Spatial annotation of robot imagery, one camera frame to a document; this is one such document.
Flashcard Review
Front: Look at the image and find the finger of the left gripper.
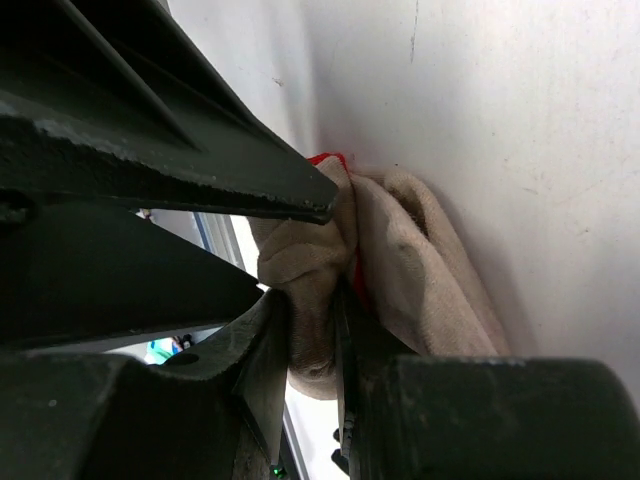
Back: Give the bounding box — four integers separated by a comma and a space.
1, 204, 261, 345
1, 1, 337, 224

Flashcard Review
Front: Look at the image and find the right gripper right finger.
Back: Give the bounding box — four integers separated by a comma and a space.
332, 281, 639, 479

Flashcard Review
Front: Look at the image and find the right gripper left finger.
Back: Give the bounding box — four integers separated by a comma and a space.
1, 290, 288, 479

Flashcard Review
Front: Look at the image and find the beige and red reindeer sock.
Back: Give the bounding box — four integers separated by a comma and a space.
249, 153, 510, 400

